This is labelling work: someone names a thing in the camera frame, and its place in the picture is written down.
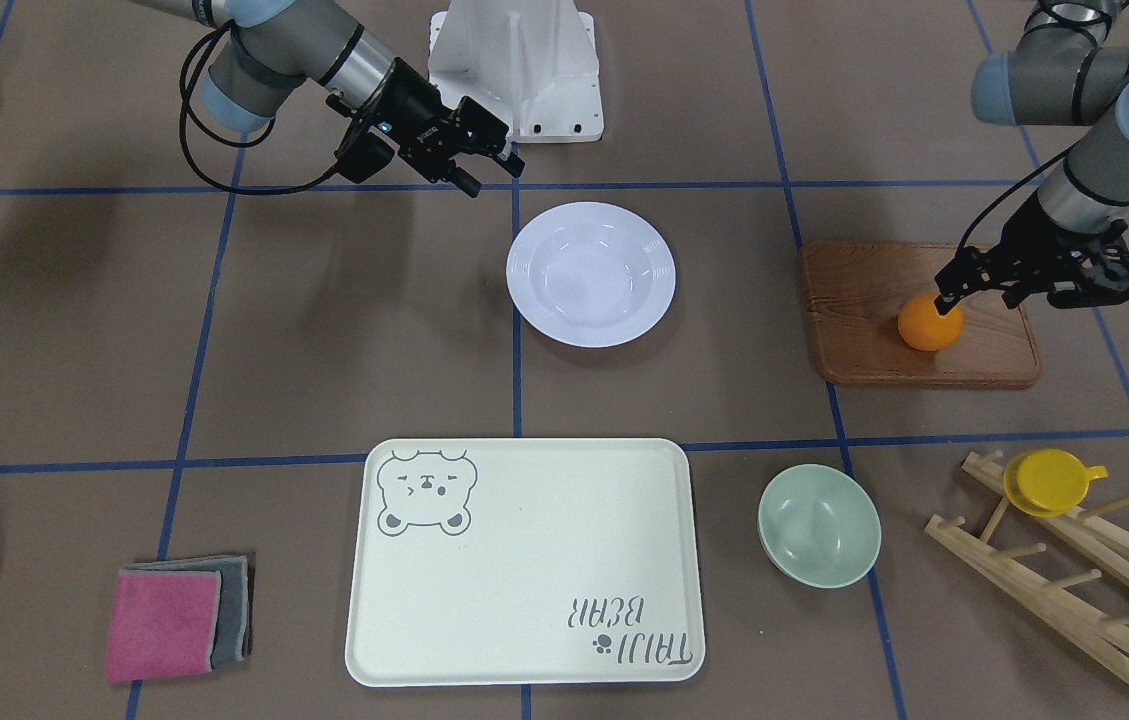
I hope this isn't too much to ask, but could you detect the white round plate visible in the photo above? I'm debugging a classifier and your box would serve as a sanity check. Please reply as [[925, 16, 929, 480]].
[[505, 201, 677, 348]]

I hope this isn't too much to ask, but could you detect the green bowl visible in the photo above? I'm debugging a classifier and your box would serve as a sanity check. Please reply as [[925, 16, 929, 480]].
[[758, 464, 881, 589]]

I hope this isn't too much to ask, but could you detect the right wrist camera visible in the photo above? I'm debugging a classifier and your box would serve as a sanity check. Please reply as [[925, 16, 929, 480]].
[[334, 128, 396, 184]]

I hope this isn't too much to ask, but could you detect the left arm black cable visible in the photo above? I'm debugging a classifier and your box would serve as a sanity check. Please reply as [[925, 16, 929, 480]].
[[954, 0, 1129, 281]]

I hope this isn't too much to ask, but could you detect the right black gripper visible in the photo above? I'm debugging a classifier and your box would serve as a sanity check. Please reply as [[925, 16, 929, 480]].
[[329, 59, 526, 199]]

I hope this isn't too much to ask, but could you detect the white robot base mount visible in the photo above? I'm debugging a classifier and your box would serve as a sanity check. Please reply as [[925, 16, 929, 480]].
[[427, 1, 605, 143]]

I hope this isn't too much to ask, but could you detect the wooden drying rack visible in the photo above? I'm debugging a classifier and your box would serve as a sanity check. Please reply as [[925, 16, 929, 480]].
[[924, 451, 1129, 688]]

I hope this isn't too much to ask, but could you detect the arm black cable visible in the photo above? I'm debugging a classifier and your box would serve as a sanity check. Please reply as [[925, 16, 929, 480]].
[[178, 25, 365, 196], [954, 0, 1129, 281]]

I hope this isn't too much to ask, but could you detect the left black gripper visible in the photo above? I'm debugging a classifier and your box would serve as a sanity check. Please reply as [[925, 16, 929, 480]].
[[934, 193, 1129, 316]]

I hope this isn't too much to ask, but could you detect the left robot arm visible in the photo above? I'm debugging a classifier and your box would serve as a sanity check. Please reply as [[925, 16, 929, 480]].
[[934, 1, 1129, 315]]

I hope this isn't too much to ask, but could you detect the cream bear tray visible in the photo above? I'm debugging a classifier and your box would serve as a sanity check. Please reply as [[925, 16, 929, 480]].
[[344, 438, 706, 687]]

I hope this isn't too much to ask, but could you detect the yellow mug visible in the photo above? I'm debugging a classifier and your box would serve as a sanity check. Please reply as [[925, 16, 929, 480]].
[[1000, 448, 1109, 518]]

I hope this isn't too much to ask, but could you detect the grey folded cloth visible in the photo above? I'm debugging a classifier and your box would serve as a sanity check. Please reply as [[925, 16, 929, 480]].
[[119, 555, 250, 673]]

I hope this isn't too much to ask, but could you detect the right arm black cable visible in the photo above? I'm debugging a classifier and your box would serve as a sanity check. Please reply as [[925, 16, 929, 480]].
[[178, 25, 365, 196]]

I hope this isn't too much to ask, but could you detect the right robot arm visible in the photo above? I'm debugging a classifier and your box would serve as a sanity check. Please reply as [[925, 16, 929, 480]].
[[151, 1, 524, 197]]

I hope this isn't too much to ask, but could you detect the pink folded cloth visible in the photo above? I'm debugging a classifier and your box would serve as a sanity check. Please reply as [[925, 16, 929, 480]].
[[104, 570, 221, 684]]

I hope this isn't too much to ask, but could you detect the orange fruit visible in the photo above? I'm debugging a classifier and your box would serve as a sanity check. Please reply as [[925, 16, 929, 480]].
[[896, 293, 965, 352]]

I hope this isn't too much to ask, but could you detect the wooden cutting board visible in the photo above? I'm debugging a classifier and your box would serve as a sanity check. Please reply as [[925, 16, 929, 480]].
[[798, 242, 1041, 389]]

